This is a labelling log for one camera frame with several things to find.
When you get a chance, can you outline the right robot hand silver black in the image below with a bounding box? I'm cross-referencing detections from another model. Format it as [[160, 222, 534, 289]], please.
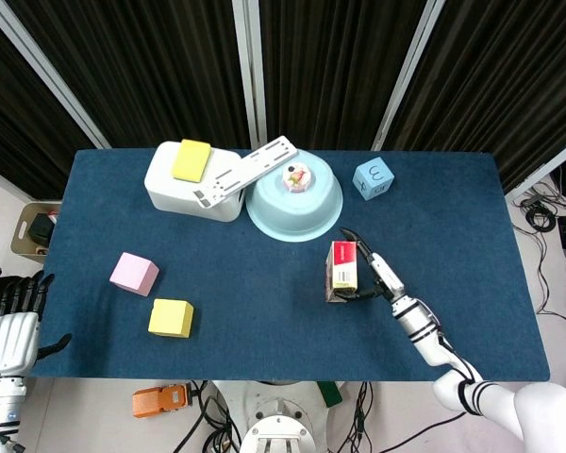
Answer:
[[334, 227, 406, 303]]

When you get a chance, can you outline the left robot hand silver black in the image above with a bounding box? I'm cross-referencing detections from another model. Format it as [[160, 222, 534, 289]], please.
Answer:
[[0, 272, 73, 378]]

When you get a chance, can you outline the red snack box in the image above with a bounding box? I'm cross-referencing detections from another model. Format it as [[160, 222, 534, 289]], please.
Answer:
[[324, 240, 359, 304]]

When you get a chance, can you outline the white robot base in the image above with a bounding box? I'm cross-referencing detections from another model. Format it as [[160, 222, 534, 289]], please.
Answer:
[[211, 379, 345, 453]]

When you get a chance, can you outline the white rectangular container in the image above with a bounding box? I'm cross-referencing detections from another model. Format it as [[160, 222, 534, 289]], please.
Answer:
[[143, 141, 246, 223]]

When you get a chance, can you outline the blue cube with black print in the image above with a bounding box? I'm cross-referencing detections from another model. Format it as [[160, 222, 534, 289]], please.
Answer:
[[352, 157, 395, 202]]

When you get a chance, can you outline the beige storage bin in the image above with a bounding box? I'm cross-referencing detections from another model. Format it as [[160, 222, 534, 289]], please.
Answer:
[[10, 201, 62, 264]]

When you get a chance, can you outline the light blue upturned bowl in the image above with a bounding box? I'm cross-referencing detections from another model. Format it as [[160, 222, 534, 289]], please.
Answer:
[[245, 148, 344, 243]]

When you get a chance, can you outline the dark blue table mat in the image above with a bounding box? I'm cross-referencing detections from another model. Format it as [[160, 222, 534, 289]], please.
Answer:
[[27, 148, 551, 383]]

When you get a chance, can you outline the green block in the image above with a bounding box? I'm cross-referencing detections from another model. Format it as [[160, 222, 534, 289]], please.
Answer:
[[316, 380, 343, 409]]

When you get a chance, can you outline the pink foam cube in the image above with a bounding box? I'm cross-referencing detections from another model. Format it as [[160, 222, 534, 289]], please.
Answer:
[[108, 252, 160, 297]]

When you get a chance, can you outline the orange pedal device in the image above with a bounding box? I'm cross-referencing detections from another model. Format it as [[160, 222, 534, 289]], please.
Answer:
[[132, 384, 191, 419]]

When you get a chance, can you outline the yellow foam cube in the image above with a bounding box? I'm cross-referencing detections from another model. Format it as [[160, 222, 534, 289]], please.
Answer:
[[147, 297, 195, 340]]

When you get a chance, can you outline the yellow sponge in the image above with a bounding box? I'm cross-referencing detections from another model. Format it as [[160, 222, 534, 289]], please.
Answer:
[[170, 138, 212, 184]]

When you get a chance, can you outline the black floor cable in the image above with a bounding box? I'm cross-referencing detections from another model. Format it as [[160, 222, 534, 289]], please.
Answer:
[[172, 380, 241, 453], [337, 380, 374, 453]]

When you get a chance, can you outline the black coiled cable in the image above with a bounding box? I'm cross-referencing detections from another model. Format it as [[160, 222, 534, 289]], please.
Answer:
[[525, 206, 557, 232]]

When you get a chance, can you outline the white perforated metal bracket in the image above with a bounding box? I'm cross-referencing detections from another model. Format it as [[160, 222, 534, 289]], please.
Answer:
[[191, 135, 299, 209]]

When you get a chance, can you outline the white partition frame post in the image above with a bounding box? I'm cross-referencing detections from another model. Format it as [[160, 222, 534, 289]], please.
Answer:
[[0, 0, 112, 150], [504, 141, 566, 202], [372, 0, 447, 151], [232, 0, 269, 147]]

